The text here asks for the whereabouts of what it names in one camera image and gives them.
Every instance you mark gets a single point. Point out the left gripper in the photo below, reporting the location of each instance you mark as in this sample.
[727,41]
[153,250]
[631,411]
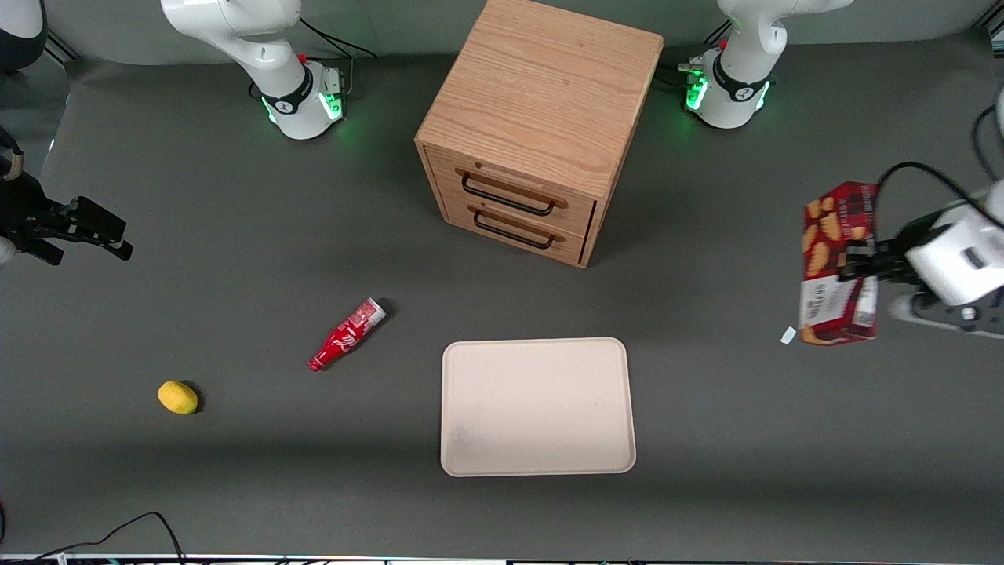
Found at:
[895,256]

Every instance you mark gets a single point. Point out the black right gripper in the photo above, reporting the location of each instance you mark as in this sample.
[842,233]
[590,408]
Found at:
[22,206]

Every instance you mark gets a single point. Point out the red cookie box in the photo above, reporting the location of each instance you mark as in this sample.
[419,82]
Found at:
[823,310]

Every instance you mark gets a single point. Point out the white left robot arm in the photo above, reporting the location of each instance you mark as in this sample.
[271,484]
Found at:
[737,78]

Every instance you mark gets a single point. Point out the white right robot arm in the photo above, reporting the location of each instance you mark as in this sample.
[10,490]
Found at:
[267,63]

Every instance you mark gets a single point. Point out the cream rectangular tray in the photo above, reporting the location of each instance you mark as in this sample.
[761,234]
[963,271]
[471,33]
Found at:
[537,408]

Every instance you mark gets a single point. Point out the small white tape scrap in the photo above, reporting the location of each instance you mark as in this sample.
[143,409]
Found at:
[788,335]

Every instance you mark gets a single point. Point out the yellow lemon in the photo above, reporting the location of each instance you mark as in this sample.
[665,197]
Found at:
[177,397]

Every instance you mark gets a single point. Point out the red cola bottle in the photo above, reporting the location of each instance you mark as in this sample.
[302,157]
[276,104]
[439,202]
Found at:
[345,336]

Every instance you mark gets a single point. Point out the wooden drawer cabinet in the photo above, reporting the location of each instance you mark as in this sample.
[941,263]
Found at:
[541,94]

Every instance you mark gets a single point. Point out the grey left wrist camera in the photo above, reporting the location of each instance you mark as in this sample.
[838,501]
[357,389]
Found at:
[941,315]

